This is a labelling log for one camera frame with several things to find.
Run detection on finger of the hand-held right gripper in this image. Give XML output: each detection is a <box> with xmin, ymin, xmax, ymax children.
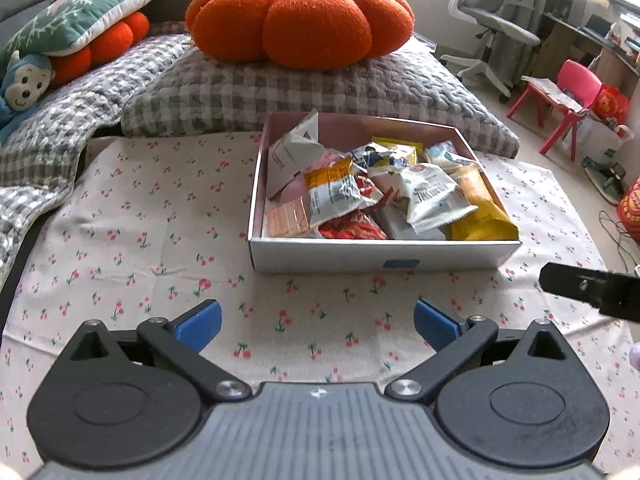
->
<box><xmin>539</xmin><ymin>261</ymin><xmax>640</xmax><ymax>324</ymax></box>

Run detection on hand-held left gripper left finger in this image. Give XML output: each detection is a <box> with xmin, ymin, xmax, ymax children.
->
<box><xmin>62</xmin><ymin>299</ymin><xmax>252</xmax><ymax>402</ymax></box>

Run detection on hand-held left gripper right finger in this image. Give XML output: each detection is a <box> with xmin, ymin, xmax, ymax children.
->
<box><xmin>384</xmin><ymin>298</ymin><xmax>576</xmax><ymax>402</ymax></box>

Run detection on silver white snack packet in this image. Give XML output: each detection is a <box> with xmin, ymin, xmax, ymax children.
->
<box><xmin>375</xmin><ymin>204</ymin><xmax>447</xmax><ymax>241</ymax></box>

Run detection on white cardboard box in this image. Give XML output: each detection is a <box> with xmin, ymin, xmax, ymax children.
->
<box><xmin>247</xmin><ymin>112</ymin><xmax>522</xmax><ymax>275</ymax></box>

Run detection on large plain yellow packet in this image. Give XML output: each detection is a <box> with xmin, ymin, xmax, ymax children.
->
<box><xmin>447</xmin><ymin>164</ymin><xmax>519</xmax><ymax>242</ymax></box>

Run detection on red snack packet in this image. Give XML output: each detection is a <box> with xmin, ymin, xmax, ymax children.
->
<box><xmin>318</xmin><ymin>210</ymin><xmax>388</xmax><ymax>241</ymax></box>

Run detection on white nut packet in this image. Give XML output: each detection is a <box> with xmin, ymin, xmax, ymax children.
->
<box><xmin>370</xmin><ymin>162</ymin><xmax>479</xmax><ymax>234</ymax></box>

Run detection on pink wafer packet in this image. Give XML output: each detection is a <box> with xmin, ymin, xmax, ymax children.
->
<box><xmin>264</xmin><ymin>195</ymin><xmax>313</xmax><ymax>239</ymax></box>

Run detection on small shiny red packet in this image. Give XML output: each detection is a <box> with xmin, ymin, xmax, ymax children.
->
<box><xmin>357</xmin><ymin>175</ymin><xmax>386</xmax><ymax>206</ymax></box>

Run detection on white packet with blue print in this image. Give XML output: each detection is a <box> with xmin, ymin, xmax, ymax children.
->
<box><xmin>424</xmin><ymin>140</ymin><xmax>476</xmax><ymax>170</ymax></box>

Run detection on orange white clear packet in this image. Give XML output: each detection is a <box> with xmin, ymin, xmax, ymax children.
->
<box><xmin>303</xmin><ymin>156</ymin><xmax>383</xmax><ymax>229</ymax></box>

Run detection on yellow packet with blue label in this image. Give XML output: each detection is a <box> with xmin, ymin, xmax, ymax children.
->
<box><xmin>371</xmin><ymin>136</ymin><xmax>425</xmax><ymax>167</ymax></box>

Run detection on blue white snack packet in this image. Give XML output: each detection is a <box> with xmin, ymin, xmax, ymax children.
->
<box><xmin>350</xmin><ymin>144</ymin><xmax>396</xmax><ymax>171</ymax></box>

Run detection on red yellow bag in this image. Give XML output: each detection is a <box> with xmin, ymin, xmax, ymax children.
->
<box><xmin>616</xmin><ymin>176</ymin><xmax>640</xmax><ymax>247</ymax></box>

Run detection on cherry print cloth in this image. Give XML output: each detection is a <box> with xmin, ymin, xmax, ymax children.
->
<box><xmin>0</xmin><ymin>130</ymin><xmax>636</xmax><ymax>476</ymax></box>

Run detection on white bag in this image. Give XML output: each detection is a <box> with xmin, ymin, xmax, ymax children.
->
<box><xmin>565</xmin><ymin>115</ymin><xmax>636</xmax><ymax>166</ymax></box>

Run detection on newspaper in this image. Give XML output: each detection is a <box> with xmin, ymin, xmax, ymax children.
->
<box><xmin>520</xmin><ymin>75</ymin><xmax>588</xmax><ymax>116</ymax></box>

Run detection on pink child chair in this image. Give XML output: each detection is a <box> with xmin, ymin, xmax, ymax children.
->
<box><xmin>506</xmin><ymin>59</ymin><xmax>603</xmax><ymax>162</ymax></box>

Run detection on grey checked pillow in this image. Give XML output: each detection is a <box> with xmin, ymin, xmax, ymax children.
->
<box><xmin>120</xmin><ymin>35</ymin><xmax>521</xmax><ymax>160</ymax></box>

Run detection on wooden desk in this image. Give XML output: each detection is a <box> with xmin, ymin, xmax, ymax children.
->
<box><xmin>530</xmin><ymin>10</ymin><xmax>640</xmax><ymax>93</ymax></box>

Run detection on grey checked blanket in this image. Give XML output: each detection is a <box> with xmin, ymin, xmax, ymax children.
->
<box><xmin>0</xmin><ymin>32</ymin><xmax>193</xmax><ymax>281</ymax></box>

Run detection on grey office chair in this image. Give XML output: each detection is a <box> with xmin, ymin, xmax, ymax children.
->
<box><xmin>440</xmin><ymin>0</ymin><xmax>543</xmax><ymax>103</ymax></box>

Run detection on small orange pumpkin cushion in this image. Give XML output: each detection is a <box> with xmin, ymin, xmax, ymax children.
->
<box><xmin>47</xmin><ymin>11</ymin><xmax>151</xmax><ymax>88</ymax></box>

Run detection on blue monkey plush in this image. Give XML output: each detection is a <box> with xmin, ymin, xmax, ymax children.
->
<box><xmin>0</xmin><ymin>50</ymin><xmax>57</xmax><ymax>146</ymax></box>

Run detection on large orange pumpkin cushion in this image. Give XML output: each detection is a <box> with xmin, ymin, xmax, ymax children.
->
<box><xmin>185</xmin><ymin>0</ymin><xmax>416</xmax><ymax>71</ymax></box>

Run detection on green snowflake pillow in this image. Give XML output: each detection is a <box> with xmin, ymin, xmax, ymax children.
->
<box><xmin>0</xmin><ymin>0</ymin><xmax>173</xmax><ymax>68</ymax></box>

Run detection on black cable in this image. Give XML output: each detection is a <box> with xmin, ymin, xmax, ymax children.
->
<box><xmin>597</xmin><ymin>210</ymin><xmax>640</xmax><ymax>261</ymax></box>

